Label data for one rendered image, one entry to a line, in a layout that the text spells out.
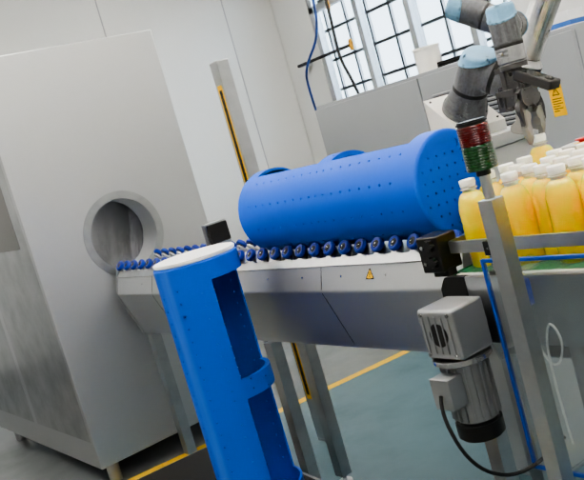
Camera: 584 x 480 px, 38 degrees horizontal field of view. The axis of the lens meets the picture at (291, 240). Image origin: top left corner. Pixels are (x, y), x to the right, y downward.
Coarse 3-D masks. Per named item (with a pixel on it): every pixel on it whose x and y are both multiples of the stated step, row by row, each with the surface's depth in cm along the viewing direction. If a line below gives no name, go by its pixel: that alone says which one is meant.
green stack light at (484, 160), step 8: (488, 144) 164; (464, 152) 166; (472, 152) 164; (480, 152) 164; (488, 152) 164; (464, 160) 167; (472, 160) 165; (480, 160) 164; (488, 160) 164; (496, 160) 165; (472, 168) 165; (480, 168) 164; (488, 168) 164
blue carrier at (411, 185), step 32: (352, 160) 240; (384, 160) 227; (416, 160) 216; (448, 160) 222; (256, 192) 278; (288, 192) 262; (320, 192) 248; (352, 192) 236; (384, 192) 225; (416, 192) 216; (448, 192) 222; (256, 224) 279; (288, 224) 265; (320, 224) 252; (352, 224) 241; (384, 224) 231; (416, 224) 222; (448, 224) 221
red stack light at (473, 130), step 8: (464, 128) 164; (472, 128) 163; (480, 128) 163; (488, 128) 164; (464, 136) 164; (472, 136) 164; (480, 136) 163; (488, 136) 164; (464, 144) 165; (472, 144) 164; (480, 144) 164
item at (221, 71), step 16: (224, 64) 351; (224, 80) 351; (224, 96) 352; (224, 112) 355; (240, 112) 354; (240, 128) 354; (240, 144) 353; (240, 160) 356; (256, 160) 358; (304, 368) 365; (304, 384) 369; (320, 432) 371
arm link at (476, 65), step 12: (468, 48) 269; (480, 48) 268; (492, 48) 268; (468, 60) 264; (480, 60) 262; (492, 60) 263; (456, 72) 271; (468, 72) 266; (480, 72) 265; (492, 72) 263; (456, 84) 272; (468, 84) 268; (480, 84) 266
